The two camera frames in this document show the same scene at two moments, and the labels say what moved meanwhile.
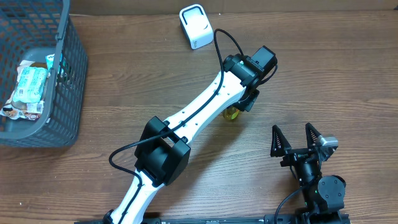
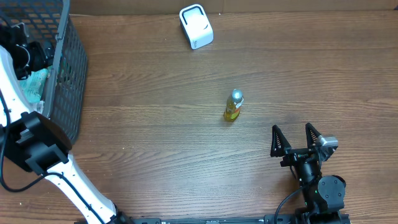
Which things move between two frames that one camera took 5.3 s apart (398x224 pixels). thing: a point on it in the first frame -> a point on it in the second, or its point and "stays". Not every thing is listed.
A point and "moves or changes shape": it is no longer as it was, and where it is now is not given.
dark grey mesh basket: (31, 30) stays
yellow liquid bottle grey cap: (231, 112) moves or changes shape
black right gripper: (279, 149) stays
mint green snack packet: (30, 84) stays
